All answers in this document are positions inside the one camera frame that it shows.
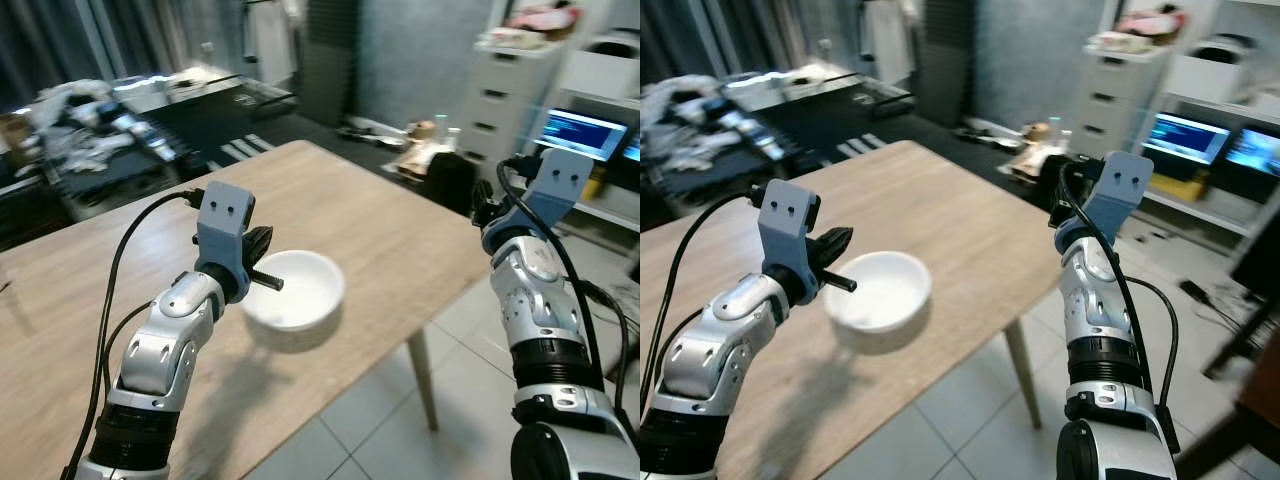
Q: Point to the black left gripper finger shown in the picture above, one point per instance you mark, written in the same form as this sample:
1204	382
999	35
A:
268	281
838	242
265	240
840	282

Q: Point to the white ceramic bowl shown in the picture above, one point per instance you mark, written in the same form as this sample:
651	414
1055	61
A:
890	290
305	290

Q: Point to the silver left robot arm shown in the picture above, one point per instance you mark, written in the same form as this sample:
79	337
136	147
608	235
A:
700	350
165	340

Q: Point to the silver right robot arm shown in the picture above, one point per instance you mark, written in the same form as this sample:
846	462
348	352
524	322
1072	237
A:
1095	300
540	300

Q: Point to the black bag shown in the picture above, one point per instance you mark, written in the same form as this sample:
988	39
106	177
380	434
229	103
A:
450	185
1050	180

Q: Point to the small brown cardboard box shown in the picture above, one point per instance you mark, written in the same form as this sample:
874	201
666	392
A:
1028	162
415	160

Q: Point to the clear bottle green cap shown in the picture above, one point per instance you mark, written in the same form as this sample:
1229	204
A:
1053	130
442	128

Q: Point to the yellow box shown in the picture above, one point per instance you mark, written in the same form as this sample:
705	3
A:
1180	186
594	185

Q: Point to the white drawer cabinet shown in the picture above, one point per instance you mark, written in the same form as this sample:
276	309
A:
510	100
1110	100

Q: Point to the lit computer monitor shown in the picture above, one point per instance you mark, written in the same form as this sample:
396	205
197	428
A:
1188	138
632	150
1255	153
580	135

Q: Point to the black foam mat platform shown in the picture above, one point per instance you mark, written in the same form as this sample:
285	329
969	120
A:
220	115
840	115

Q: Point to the white shelf unit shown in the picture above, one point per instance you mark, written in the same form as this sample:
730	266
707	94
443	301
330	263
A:
1240	105
610	110

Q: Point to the wooden table leg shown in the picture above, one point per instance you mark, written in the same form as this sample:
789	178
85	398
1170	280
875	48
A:
1022	375
423	380

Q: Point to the white grey robot parts pile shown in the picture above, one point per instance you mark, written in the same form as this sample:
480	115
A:
90	125
700	125

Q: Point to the white box appliance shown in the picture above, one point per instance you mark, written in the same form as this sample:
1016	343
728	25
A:
1215	70
600	70

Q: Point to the black ribbed panel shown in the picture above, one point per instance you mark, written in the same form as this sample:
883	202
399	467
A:
330	60
948	60

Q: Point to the white hanging garment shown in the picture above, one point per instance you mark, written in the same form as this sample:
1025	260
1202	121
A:
272	40
888	40

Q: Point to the pink bundle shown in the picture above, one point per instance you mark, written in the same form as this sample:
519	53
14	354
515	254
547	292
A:
545	20
1150	22

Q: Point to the dark grey curtain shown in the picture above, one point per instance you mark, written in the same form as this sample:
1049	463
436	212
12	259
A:
740	40
100	40

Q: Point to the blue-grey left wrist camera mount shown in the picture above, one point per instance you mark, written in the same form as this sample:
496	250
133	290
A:
785	230
222	225

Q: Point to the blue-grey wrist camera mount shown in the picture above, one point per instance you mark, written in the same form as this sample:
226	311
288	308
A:
1120	185
222	225
555	185
785	230

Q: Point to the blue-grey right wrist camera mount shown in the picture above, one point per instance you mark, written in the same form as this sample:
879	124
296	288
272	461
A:
1120	185
555	185

